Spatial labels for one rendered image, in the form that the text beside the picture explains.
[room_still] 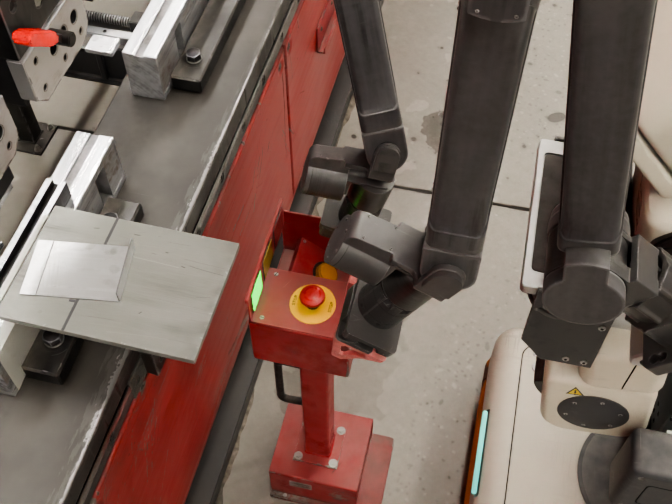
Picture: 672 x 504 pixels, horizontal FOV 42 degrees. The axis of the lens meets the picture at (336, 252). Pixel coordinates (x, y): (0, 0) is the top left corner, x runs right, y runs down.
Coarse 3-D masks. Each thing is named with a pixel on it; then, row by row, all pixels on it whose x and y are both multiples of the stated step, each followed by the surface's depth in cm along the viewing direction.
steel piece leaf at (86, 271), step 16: (64, 256) 114; (80, 256) 114; (96, 256) 114; (112, 256) 114; (128, 256) 112; (48, 272) 113; (64, 272) 113; (80, 272) 113; (96, 272) 113; (112, 272) 113; (128, 272) 113; (48, 288) 111; (64, 288) 111; (80, 288) 111; (96, 288) 111; (112, 288) 111
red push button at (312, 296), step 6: (306, 288) 134; (312, 288) 134; (318, 288) 134; (300, 294) 134; (306, 294) 134; (312, 294) 134; (318, 294) 134; (324, 294) 134; (300, 300) 134; (306, 300) 133; (312, 300) 133; (318, 300) 133; (324, 300) 134; (306, 306) 133; (312, 306) 133; (318, 306) 135
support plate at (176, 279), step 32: (64, 224) 117; (96, 224) 117; (128, 224) 117; (160, 256) 114; (192, 256) 114; (224, 256) 114; (128, 288) 112; (160, 288) 112; (192, 288) 112; (32, 320) 109; (64, 320) 109; (96, 320) 109; (128, 320) 109; (160, 320) 109; (192, 320) 109; (160, 352) 106; (192, 352) 106
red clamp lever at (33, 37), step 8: (16, 32) 93; (24, 32) 93; (32, 32) 93; (40, 32) 95; (48, 32) 96; (56, 32) 100; (64, 32) 100; (72, 32) 101; (16, 40) 93; (24, 40) 93; (32, 40) 93; (40, 40) 94; (48, 40) 96; (56, 40) 98; (64, 40) 100; (72, 40) 101
